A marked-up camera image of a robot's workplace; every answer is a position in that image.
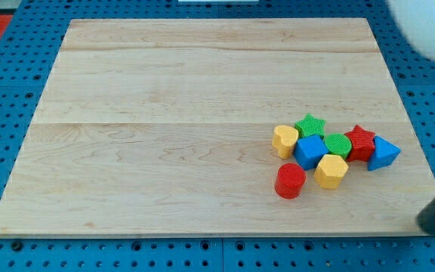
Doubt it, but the green cylinder block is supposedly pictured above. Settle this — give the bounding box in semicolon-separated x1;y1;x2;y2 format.
323;133;352;159

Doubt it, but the light wooden board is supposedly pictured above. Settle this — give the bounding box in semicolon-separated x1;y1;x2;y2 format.
0;18;435;239

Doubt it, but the red cylinder block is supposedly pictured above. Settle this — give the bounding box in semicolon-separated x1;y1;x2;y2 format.
274;163;307;199

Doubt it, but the yellow hexagon block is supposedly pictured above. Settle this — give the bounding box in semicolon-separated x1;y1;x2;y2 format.
313;154;349;190

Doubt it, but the red star block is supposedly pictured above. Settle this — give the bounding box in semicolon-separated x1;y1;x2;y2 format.
344;125;375;162

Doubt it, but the yellow heart block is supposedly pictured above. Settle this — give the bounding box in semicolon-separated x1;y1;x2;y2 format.
271;125;299;159

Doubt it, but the blue triangle block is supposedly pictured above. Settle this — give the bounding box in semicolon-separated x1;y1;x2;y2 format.
367;135;401;171

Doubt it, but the green star block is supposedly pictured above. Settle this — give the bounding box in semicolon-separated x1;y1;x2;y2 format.
295;113;326;139

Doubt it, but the blue cube block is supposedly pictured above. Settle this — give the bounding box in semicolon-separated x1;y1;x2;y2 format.
293;135;329;171

